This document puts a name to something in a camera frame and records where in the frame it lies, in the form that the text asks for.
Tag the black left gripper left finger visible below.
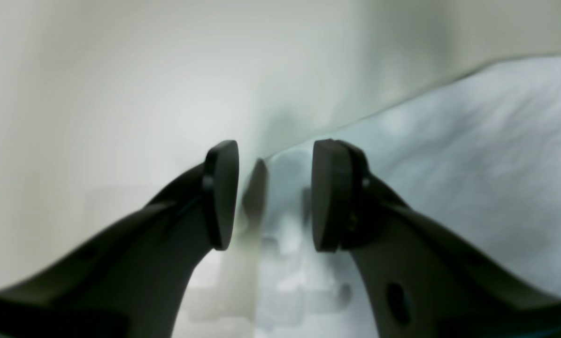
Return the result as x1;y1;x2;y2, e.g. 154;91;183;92
0;140;239;338

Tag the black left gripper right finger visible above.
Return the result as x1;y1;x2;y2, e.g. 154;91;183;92
312;139;561;338

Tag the white T-shirt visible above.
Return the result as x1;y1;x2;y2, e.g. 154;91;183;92
251;56;561;338

